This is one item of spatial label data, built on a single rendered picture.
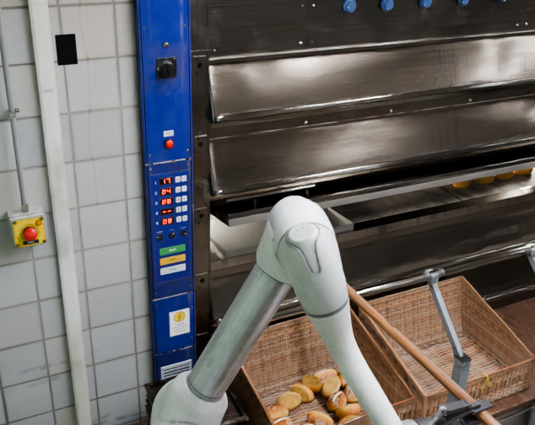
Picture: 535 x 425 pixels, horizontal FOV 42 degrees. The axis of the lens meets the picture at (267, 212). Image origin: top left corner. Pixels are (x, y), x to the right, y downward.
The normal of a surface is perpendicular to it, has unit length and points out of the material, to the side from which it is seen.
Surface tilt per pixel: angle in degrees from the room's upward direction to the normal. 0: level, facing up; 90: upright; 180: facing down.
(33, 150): 90
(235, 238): 1
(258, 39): 91
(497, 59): 69
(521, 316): 0
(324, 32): 90
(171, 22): 90
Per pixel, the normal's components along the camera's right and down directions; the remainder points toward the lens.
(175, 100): 0.44, 0.41
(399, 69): 0.43, 0.08
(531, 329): 0.04, -0.90
